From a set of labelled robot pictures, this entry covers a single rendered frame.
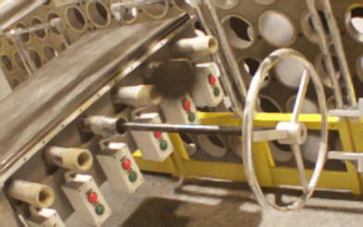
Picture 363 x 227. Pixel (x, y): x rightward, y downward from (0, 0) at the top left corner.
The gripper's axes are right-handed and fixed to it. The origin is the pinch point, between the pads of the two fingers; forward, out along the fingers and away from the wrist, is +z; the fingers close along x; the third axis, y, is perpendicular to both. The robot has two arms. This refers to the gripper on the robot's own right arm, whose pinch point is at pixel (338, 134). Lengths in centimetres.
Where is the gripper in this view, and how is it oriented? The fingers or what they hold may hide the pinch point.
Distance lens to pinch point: 115.8
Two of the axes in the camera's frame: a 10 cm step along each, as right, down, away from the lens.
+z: -7.5, -0.2, 6.7
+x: 0.0, -10.0, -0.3
